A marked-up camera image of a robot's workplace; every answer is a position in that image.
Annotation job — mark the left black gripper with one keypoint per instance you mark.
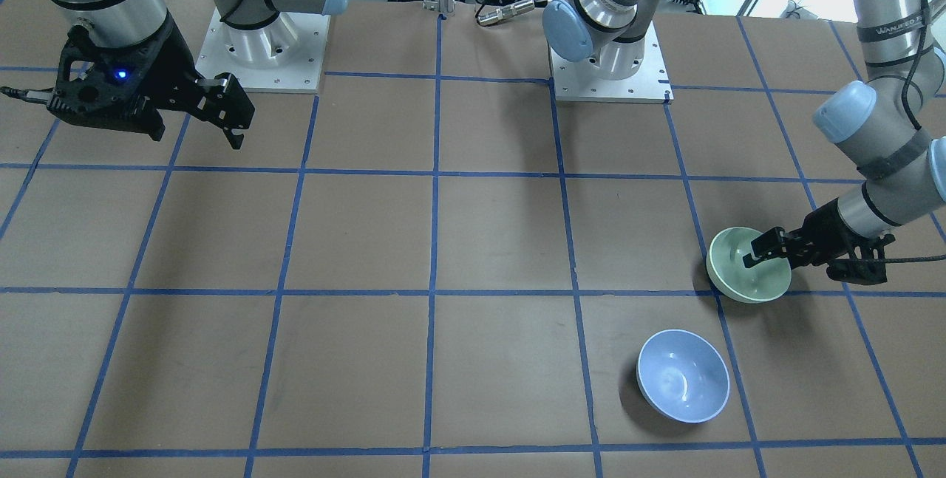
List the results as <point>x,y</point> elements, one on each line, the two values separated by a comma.
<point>825,232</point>

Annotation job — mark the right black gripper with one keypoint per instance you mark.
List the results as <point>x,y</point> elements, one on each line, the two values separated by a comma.
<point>169,64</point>

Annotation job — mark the green bowl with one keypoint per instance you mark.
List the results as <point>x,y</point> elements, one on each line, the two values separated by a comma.
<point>761,283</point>

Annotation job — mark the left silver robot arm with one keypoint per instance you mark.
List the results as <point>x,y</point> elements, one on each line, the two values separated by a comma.
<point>873,122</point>

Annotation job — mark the blue bowl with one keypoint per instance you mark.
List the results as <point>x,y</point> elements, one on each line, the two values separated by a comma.
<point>682,376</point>

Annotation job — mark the silver cylindrical connector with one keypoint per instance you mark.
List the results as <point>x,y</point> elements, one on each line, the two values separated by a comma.
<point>505,13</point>

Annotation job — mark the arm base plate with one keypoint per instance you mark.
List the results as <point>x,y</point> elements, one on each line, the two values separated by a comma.
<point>624,73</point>
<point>285,57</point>

